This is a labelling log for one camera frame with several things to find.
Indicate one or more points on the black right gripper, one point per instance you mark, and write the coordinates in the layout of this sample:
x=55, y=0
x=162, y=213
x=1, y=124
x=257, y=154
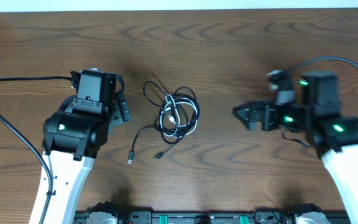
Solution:
x=268, y=115

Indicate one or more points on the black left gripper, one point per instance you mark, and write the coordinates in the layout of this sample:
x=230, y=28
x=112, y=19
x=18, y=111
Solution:
x=122, y=109

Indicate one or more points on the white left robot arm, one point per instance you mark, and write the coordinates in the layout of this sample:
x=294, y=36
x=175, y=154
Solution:
x=73, y=136

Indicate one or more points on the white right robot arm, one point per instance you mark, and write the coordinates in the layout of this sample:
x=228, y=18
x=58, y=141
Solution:
x=319, y=117

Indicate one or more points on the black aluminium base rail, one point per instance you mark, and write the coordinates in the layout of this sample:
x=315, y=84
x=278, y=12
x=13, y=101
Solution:
x=108, y=212

